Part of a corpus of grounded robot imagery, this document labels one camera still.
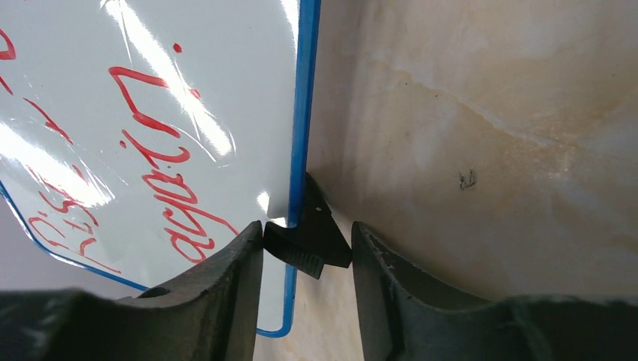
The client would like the blue framed whiteboard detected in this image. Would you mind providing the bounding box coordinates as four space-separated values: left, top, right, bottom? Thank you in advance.
0 0 354 338

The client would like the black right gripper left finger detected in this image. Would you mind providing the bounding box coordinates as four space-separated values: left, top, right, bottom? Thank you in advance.
1 221 263 360

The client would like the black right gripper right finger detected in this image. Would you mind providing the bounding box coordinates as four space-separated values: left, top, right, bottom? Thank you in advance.
351 222 637 360

